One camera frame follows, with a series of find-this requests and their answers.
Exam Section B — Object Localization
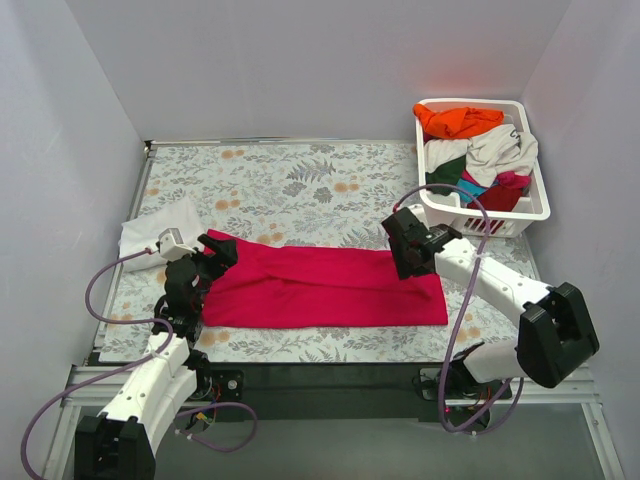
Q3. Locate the teal t shirt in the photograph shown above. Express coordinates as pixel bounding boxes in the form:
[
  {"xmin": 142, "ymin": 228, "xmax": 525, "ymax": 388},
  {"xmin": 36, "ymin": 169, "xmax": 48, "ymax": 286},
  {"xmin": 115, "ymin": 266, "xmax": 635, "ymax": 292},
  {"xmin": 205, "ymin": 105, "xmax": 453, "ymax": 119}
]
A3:
[{"xmin": 456, "ymin": 179, "xmax": 488, "ymax": 203}]

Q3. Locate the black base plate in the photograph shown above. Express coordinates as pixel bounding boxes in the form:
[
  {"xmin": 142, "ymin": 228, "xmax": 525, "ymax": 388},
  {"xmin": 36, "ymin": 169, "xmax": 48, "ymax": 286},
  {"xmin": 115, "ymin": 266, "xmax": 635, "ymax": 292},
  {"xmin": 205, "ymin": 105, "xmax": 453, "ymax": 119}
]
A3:
[{"xmin": 199, "ymin": 360, "xmax": 514, "ymax": 425}]

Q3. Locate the dark red t shirt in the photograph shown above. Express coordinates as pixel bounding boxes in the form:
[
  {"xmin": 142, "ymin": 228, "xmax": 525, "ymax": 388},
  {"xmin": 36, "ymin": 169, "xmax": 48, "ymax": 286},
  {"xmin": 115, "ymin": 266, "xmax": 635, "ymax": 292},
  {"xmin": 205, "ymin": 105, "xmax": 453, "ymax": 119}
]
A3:
[{"xmin": 476, "ymin": 185, "xmax": 523, "ymax": 212}]

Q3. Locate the aluminium frame rail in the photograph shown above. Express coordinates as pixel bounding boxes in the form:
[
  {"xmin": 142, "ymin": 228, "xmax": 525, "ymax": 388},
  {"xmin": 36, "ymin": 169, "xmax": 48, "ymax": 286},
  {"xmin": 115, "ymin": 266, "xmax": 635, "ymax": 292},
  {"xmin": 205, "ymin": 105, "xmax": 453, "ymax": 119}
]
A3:
[{"xmin": 44, "ymin": 362, "xmax": 623, "ymax": 479}]

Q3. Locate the magenta t shirt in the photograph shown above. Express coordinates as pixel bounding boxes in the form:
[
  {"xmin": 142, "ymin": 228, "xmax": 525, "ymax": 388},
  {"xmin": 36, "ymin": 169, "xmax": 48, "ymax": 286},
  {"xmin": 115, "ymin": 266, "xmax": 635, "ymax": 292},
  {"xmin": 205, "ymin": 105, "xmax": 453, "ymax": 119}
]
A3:
[{"xmin": 202, "ymin": 239, "xmax": 448, "ymax": 329}]

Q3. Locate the dark green t shirt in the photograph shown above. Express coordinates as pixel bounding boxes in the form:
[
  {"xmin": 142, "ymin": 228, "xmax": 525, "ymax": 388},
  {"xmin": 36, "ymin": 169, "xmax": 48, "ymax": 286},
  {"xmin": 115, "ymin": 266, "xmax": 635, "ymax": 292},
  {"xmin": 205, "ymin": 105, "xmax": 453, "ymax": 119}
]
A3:
[{"xmin": 425, "ymin": 155, "xmax": 466, "ymax": 185}]

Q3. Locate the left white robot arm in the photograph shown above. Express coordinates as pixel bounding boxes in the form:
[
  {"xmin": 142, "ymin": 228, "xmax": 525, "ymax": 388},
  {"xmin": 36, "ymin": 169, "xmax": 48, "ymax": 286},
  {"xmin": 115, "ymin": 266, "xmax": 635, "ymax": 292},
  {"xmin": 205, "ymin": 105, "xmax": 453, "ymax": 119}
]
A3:
[{"xmin": 74, "ymin": 228, "xmax": 238, "ymax": 479}]

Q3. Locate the folded white t shirt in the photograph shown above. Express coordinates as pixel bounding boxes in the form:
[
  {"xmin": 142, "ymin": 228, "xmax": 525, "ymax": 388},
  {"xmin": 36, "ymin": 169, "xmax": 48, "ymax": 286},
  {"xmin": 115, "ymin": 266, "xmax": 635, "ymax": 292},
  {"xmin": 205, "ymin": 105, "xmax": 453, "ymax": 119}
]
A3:
[{"xmin": 119, "ymin": 196, "xmax": 205, "ymax": 272}]

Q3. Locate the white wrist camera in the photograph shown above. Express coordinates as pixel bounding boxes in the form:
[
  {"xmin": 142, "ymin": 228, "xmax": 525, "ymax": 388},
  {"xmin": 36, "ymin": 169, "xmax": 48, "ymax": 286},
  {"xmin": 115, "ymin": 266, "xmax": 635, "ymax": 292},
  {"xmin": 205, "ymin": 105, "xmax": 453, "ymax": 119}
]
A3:
[
  {"xmin": 393, "ymin": 203, "xmax": 427, "ymax": 223},
  {"xmin": 145, "ymin": 228, "xmax": 196, "ymax": 262}
]

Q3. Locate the orange t shirt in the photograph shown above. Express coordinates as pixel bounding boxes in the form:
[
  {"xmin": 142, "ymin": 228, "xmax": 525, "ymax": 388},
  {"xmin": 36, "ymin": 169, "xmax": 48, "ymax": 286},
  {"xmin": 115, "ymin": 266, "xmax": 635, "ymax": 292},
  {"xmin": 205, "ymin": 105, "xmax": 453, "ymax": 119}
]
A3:
[{"xmin": 413, "ymin": 103, "xmax": 504, "ymax": 140}]

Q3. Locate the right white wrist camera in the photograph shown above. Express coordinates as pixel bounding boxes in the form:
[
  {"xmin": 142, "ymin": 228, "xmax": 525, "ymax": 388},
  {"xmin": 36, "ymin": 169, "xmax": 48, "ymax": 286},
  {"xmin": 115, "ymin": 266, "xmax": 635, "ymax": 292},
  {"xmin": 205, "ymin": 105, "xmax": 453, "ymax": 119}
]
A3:
[{"xmin": 393, "ymin": 203, "xmax": 427, "ymax": 223}]

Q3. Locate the pink garment in basket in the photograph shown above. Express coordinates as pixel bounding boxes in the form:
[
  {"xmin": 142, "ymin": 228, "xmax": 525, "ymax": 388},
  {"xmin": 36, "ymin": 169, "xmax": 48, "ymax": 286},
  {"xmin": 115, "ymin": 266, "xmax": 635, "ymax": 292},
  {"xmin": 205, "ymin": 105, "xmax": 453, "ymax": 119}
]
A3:
[{"xmin": 496, "ymin": 171, "xmax": 531, "ymax": 190}]

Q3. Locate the white grey t shirt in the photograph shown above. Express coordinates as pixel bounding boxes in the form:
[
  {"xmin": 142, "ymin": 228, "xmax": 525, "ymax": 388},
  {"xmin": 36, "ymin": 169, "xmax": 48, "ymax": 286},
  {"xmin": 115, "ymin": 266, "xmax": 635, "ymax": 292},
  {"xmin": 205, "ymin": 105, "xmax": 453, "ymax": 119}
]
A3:
[{"xmin": 423, "ymin": 124, "xmax": 538, "ymax": 187}]

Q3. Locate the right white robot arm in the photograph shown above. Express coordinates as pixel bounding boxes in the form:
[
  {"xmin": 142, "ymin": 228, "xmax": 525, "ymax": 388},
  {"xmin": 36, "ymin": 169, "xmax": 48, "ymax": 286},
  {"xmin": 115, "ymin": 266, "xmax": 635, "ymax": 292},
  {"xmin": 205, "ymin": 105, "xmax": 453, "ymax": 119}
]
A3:
[{"xmin": 382, "ymin": 207, "xmax": 600, "ymax": 398}]

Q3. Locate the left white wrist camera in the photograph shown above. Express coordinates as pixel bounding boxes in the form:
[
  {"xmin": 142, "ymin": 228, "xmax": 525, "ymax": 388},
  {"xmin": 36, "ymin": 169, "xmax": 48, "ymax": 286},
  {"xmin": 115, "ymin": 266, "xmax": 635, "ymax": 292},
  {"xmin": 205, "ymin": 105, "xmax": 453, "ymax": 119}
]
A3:
[{"xmin": 145, "ymin": 228, "xmax": 196, "ymax": 262}]

